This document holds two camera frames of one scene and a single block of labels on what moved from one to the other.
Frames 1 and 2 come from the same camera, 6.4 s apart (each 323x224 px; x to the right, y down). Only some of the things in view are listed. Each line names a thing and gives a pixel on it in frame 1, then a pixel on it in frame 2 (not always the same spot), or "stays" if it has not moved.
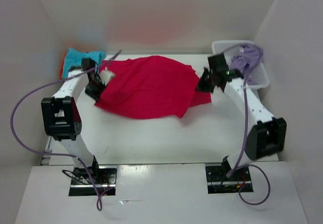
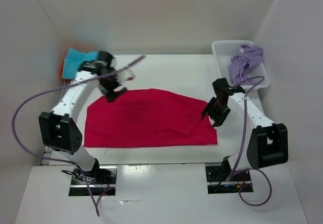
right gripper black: x=202 y=86 to x=219 y=120
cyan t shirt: x=73 y=58 stays
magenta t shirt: x=151 y=87 to x=147 y=117
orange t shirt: x=61 y=67 stays
